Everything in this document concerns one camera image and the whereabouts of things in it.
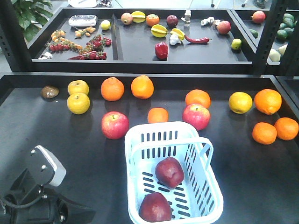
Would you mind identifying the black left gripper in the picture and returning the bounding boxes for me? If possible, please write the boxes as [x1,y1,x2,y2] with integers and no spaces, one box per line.
[0,170,96,224]

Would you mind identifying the dark red apple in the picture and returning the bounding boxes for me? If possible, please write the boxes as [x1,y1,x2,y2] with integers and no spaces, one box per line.
[155,157,184,189]
[139,192,172,223]

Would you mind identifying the light blue plastic basket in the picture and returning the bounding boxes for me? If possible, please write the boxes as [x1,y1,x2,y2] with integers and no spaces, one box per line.
[125,121,223,224]

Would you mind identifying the pink red apple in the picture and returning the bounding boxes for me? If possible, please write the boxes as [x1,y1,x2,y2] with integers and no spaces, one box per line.
[182,104,211,131]
[101,111,129,140]

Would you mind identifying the yellow pear fruit front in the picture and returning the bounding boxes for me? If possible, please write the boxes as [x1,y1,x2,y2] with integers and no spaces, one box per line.
[67,93,90,114]

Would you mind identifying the yellow pear fruit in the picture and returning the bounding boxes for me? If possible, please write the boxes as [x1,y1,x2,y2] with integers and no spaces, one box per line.
[67,80,89,95]
[67,93,90,114]

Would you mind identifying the yellow pear fruit back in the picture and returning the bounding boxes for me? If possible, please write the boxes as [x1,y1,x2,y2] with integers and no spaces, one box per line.
[67,80,89,95]

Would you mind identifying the orange with knob top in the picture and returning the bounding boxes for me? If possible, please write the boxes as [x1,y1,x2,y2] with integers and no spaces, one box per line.
[100,77,124,101]

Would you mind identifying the small tangerine centre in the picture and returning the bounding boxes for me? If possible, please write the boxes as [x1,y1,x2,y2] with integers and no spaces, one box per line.
[148,107,169,123]

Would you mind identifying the round orange back row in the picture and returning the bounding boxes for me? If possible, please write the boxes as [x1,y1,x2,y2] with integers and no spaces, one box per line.
[131,75,154,99]

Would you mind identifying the large orange back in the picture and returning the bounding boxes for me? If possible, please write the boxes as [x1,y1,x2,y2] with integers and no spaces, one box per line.
[185,89,211,109]

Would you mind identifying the red bell pepper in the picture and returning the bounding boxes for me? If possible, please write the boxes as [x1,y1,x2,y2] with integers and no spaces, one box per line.
[155,42,168,60]

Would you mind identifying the green potted plant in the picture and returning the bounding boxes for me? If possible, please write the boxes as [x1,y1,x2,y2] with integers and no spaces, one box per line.
[11,0,53,42]

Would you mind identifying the white garlic bulb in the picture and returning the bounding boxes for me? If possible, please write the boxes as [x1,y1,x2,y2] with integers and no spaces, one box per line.
[169,34,181,46]

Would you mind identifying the yellow orange citrus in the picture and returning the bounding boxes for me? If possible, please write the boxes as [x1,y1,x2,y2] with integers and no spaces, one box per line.
[228,91,253,114]

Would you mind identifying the small orange left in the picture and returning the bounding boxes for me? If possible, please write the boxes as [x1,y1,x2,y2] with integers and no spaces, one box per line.
[252,122,277,145]

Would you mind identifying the small orange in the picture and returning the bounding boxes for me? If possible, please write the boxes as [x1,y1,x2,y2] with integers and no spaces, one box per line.
[252,122,277,145]
[274,117,299,140]

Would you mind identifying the black wooden produce stand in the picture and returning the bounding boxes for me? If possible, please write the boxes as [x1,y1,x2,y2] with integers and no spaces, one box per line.
[0,0,299,224]

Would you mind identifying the red chili pepper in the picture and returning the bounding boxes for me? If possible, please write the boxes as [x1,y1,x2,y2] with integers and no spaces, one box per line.
[185,35,211,44]

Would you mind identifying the navel orange with nub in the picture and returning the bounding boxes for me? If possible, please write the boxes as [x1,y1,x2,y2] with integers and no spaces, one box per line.
[254,89,282,115]

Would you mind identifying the small orange right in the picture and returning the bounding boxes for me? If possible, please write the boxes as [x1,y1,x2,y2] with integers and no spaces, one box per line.
[274,117,299,140]

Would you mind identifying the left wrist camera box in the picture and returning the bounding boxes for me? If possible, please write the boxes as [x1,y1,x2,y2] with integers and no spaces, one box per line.
[25,145,66,187]

